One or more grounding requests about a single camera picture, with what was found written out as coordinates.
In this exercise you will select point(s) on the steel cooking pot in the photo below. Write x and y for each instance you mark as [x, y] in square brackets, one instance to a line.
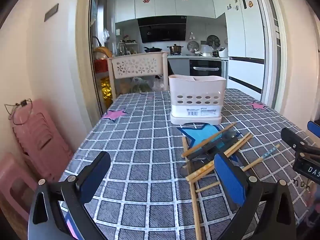
[175, 48]

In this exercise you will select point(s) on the dark wok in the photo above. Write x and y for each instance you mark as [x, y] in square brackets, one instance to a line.
[153, 49]

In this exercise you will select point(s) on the blue patterned wooden chopstick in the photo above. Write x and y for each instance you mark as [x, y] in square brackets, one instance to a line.
[265, 155]

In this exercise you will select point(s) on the clear plastic bags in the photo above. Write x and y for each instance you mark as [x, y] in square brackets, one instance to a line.
[157, 83]

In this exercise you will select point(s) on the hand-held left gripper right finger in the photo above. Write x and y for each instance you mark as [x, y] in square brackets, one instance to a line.
[228, 177]

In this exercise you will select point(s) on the white upper kitchen cabinets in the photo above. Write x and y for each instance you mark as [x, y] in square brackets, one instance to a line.
[165, 2]

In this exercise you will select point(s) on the grey checkered tablecloth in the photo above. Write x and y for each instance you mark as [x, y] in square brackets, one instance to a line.
[140, 142]

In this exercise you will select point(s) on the red box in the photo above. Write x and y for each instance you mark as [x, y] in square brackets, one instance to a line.
[101, 66]

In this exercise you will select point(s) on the steel kettle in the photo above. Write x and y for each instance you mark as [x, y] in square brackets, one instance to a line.
[121, 48]

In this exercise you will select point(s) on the round hanging lid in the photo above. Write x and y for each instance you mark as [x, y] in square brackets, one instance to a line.
[193, 46]

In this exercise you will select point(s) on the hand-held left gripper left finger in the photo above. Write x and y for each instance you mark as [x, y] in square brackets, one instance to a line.
[91, 177]

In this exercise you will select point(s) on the black range hood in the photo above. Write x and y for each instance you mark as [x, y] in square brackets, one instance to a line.
[162, 30]

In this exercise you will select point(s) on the round hanging strainer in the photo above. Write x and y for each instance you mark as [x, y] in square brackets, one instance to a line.
[213, 40]

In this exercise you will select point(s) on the blue paper star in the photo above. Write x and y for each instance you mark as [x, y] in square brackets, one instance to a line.
[200, 135]

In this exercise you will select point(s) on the white plastic utensil holder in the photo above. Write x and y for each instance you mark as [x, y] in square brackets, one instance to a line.
[197, 87]

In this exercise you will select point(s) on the single pink plastic stool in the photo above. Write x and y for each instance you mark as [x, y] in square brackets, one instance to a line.
[15, 180]

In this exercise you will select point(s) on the grey wall panel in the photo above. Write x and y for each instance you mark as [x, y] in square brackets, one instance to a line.
[51, 12]

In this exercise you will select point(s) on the grey kitchen countertop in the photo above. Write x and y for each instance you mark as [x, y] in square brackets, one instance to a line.
[180, 57]

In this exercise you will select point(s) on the white plastic container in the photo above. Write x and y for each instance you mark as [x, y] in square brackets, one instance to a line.
[206, 51]

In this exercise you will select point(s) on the black built-in oven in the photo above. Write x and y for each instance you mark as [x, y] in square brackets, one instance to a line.
[205, 65]

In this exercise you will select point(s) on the yellow pot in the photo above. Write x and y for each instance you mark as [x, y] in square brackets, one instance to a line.
[102, 52]

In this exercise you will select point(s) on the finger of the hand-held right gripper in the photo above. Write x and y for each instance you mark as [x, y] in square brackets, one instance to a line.
[314, 128]
[295, 141]

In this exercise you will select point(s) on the small pink paper star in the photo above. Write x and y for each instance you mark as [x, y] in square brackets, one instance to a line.
[150, 96]

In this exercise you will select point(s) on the white refrigerator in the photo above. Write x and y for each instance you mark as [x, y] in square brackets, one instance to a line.
[235, 30]

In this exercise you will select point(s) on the white rice cooker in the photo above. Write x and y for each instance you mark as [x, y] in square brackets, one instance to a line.
[223, 52]

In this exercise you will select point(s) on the stack of pink plastic stools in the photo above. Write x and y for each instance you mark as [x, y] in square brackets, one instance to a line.
[42, 140]

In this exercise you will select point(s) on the large pink paper star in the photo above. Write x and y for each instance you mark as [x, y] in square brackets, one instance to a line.
[256, 105]
[113, 114]

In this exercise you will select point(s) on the gold foil bag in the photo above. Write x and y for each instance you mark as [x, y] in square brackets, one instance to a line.
[106, 87]

